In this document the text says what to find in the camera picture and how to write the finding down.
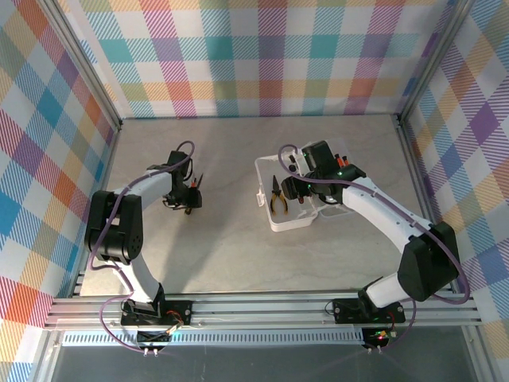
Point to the small orange black screwdriver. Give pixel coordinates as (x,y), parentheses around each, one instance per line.
(339,161)

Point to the clear plastic tool box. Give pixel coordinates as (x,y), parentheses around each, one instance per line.
(290,224)

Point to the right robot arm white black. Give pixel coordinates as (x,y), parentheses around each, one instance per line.
(378,207)

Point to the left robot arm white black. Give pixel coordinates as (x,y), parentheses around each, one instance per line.
(139,191)

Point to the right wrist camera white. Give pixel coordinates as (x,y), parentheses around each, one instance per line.
(299,164)

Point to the aluminium side rail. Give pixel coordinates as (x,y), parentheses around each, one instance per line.
(417,179)
(106,171)

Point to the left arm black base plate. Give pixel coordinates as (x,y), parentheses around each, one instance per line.
(189,306)

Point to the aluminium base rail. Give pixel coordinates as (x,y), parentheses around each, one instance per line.
(258,310)

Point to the aluminium upright post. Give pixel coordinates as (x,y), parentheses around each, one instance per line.
(85,67)
(432,59)

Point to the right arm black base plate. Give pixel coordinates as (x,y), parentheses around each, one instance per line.
(346,310)

